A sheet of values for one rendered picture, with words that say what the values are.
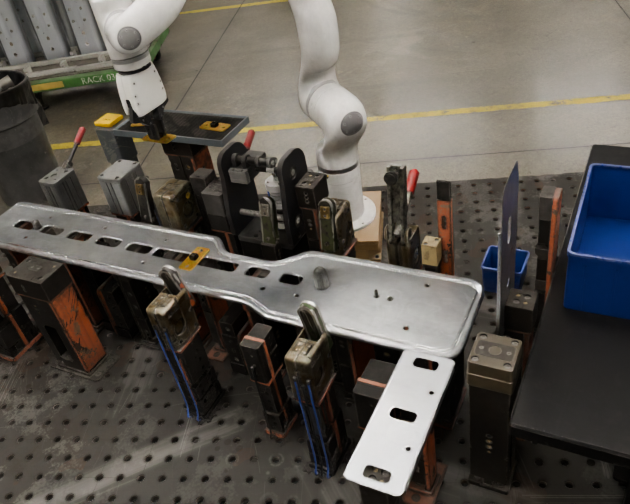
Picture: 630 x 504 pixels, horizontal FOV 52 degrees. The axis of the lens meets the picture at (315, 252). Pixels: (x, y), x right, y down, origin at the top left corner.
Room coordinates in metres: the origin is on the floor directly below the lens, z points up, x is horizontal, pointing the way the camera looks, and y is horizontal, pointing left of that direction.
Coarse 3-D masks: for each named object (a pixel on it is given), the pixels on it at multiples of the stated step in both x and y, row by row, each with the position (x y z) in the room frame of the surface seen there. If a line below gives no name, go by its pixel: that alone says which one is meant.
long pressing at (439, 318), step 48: (0, 240) 1.51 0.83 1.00; (48, 240) 1.46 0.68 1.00; (96, 240) 1.41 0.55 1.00; (144, 240) 1.37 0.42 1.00; (192, 240) 1.33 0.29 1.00; (192, 288) 1.14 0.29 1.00; (240, 288) 1.11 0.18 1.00; (288, 288) 1.08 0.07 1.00; (336, 288) 1.05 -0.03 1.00; (384, 288) 1.02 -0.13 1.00; (432, 288) 0.99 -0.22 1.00; (480, 288) 0.96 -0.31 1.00; (384, 336) 0.88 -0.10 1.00; (432, 336) 0.86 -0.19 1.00
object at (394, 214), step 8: (392, 168) 1.14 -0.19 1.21; (400, 168) 1.12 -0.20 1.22; (384, 176) 1.11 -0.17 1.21; (392, 176) 1.10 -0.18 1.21; (400, 176) 1.12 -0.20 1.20; (392, 184) 1.10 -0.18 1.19; (400, 184) 1.11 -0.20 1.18; (392, 192) 1.13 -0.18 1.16; (400, 192) 1.11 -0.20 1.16; (392, 200) 1.13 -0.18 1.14; (400, 200) 1.11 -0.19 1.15; (392, 208) 1.13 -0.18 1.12; (400, 208) 1.11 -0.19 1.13; (392, 216) 1.12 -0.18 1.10; (400, 216) 1.11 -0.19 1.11; (392, 224) 1.12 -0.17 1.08; (392, 232) 1.12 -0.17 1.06; (392, 240) 1.11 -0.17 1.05
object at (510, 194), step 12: (516, 168) 0.87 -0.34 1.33; (516, 180) 0.87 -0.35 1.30; (504, 192) 0.80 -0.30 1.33; (516, 192) 0.88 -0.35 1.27; (504, 204) 0.80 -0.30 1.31; (516, 204) 0.88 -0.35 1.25; (504, 216) 0.81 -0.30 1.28; (516, 216) 0.88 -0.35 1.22; (504, 228) 0.81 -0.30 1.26; (516, 228) 0.89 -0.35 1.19; (504, 240) 0.81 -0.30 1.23; (504, 252) 0.81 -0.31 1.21; (504, 264) 0.81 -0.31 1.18; (504, 276) 0.82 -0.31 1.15; (504, 288) 0.82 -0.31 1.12; (504, 300) 0.82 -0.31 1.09
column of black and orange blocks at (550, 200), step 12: (552, 192) 0.96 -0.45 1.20; (540, 204) 0.96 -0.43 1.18; (552, 204) 0.95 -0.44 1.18; (540, 216) 0.96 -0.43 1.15; (552, 216) 0.95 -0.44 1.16; (540, 228) 0.96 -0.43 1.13; (552, 228) 0.94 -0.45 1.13; (540, 240) 0.96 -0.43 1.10; (552, 240) 0.94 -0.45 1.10; (540, 252) 0.95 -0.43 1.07; (552, 252) 0.94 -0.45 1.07; (540, 264) 0.96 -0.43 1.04; (552, 264) 0.94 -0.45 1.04; (540, 276) 0.95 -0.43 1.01; (552, 276) 0.95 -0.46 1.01; (540, 288) 0.95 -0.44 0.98; (540, 300) 0.95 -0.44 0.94; (540, 312) 0.95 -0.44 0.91
